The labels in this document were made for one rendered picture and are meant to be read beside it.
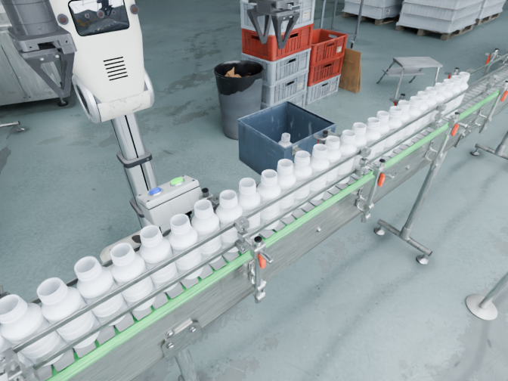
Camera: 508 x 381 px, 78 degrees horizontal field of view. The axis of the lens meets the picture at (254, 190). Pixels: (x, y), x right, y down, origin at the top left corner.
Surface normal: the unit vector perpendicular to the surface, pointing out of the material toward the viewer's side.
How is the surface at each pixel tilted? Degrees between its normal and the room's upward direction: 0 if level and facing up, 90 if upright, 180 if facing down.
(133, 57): 90
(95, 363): 90
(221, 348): 0
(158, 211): 70
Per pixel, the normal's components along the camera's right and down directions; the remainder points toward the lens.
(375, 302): 0.00, -0.76
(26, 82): 0.37, 0.60
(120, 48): 0.63, 0.50
